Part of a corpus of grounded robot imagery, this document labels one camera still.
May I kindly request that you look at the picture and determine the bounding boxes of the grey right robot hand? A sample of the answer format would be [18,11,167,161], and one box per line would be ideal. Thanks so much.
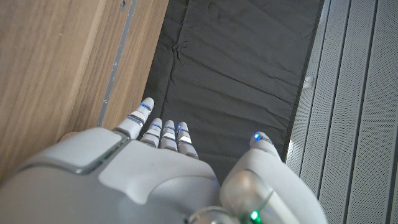
[0,96,329,224]

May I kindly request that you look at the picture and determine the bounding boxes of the grey tape outline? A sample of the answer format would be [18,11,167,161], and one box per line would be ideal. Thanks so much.
[97,0,137,128]

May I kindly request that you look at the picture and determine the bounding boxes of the black curtain backdrop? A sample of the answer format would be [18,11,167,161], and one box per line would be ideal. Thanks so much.
[141,0,326,184]

